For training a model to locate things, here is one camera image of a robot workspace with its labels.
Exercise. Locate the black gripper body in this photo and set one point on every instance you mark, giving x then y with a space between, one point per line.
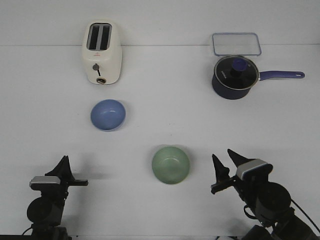
246 189
60 192

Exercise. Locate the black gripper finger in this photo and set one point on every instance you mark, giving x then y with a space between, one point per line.
59 169
221 172
69 174
237 159

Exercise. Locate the green bowl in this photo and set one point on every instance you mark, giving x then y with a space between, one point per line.
170 165

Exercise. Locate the blue bowl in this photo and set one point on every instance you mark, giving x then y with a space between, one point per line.
108 114

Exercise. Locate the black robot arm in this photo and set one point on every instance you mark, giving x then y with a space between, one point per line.
269 202
46 211

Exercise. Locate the dark blue saucepan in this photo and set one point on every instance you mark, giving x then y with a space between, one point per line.
232 94

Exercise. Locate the glass pot lid blue knob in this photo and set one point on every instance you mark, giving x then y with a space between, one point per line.
236 72

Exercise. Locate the clear plastic container lid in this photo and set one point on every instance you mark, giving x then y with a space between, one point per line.
236 43

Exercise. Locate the white two-slot toaster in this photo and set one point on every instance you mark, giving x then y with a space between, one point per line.
102 52

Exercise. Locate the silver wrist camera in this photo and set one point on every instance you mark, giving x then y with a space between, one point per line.
255 167
41 182

